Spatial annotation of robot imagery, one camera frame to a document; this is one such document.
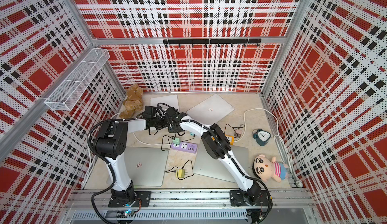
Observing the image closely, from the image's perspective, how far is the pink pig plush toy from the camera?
0.76m

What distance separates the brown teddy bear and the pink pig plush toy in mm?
843

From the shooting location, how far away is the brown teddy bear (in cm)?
100
